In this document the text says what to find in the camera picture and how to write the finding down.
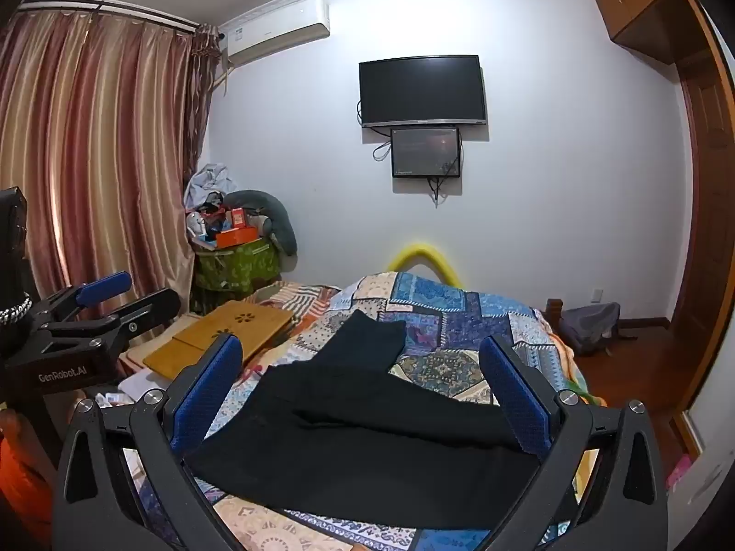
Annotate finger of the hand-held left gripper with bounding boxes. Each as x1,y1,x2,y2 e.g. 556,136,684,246
31,271,134,329
43,287,182,369

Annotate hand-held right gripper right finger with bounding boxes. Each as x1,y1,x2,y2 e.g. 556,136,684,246
478,334,670,551

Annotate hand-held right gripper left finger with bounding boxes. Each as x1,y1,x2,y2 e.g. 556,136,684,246
51,333,245,551

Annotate black pants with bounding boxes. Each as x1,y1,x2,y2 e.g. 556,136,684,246
182,309,575,532

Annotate wooden lap desk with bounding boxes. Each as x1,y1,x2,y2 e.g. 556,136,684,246
142,298,294,381

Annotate white crumpled cloth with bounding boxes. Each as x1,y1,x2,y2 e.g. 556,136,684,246
97,370,169,410

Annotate patchwork printed blanket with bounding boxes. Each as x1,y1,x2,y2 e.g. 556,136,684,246
115,271,598,551

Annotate grey backpack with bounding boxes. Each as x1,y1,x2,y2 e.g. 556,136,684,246
560,302,622,357

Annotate orange bag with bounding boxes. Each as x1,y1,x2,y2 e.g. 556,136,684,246
0,407,58,546

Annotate orange box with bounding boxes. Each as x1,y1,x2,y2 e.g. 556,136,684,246
215,225,259,249

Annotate striped cloth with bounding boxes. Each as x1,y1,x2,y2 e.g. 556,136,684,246
253,282,341,322

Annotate striped pink curtain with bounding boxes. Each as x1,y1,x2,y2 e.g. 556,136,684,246
0,8,225,351

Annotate light blue clothes heap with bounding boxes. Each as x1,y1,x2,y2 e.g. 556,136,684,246
184,163,239,210

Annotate grey pillow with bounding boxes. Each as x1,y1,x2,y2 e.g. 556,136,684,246
230,189,298,258

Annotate yellow foam tube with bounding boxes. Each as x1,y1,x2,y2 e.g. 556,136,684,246
387,244,457,287

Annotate wooden door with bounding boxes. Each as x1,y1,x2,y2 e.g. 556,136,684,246
669,51,735,449

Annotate curtain rod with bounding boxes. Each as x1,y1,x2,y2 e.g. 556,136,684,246
17,0,222,41

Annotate white air conditioner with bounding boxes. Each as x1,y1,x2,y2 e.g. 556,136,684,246
217,0,332,67

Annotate small black wall monitor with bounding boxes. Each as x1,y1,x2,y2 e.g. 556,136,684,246
391,126,463,179

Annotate black wall television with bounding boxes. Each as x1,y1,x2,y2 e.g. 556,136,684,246
359,56,488,128

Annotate wooden wall cabinet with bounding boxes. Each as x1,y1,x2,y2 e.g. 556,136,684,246
591,0,698,64

